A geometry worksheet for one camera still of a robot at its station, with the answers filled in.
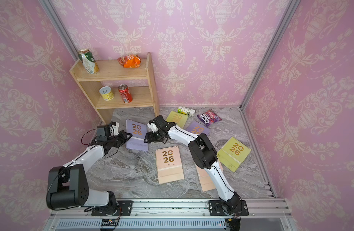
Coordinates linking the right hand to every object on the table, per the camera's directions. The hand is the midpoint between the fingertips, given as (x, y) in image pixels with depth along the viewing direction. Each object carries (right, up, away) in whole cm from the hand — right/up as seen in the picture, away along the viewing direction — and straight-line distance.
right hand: (148, 140), depth 94 cm
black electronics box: (-15, -39, -21) cm, 47 cm away
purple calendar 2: (+33, +7, +12) cm, 36 cm away
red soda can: (-13, +30, -6) cm, 33 cm away
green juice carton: (+28, +20, +19) cm, 39 cm away
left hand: (-9, +4, -4) cm, 11 cm away
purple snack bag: (+43, +15, +15) cm, 48 cm away
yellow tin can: (-26, +30, -2) cm, 40 cm away
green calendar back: (+21, +14, +19) cm, 32 cm away
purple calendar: (-7, +6, +3) cm, 10 cm away
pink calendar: (+14, -14, -7) cm, 21 cm away
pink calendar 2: (+36, -23, -10) cm, 44 cm away
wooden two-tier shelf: (-5, +30, +6) cm, 31 cm away
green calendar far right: (+55, -8, -1) cm, 56 cm away
